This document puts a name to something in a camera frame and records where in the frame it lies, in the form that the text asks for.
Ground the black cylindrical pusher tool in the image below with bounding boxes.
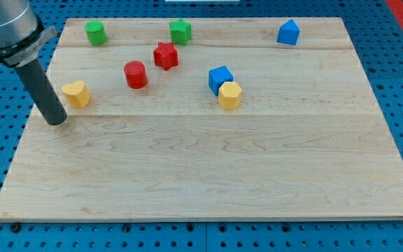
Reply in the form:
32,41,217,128
15,58,67,125

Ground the red cylinder block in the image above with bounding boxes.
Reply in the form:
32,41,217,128
124,61,148,89

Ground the green star block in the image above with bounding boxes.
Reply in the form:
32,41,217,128
169,19,192,46

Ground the green cylinder block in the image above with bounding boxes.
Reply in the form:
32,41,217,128
84,20,108,46

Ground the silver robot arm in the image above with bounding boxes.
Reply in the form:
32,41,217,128
0,0,57,67

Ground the yellow hexagon block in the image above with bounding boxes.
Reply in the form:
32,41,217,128
218,81,242,110

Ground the wooden board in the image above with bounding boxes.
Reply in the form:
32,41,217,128
0,17,403,223

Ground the red star block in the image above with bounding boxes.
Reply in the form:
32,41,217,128
153,42,179,71

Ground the yellow heart block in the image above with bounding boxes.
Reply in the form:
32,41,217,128
62,80,91,109

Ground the blue pentagon block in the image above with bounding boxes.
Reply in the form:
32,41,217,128
276,20,300,46

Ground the blue cube block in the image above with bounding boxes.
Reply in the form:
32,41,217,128
208,66,234,96

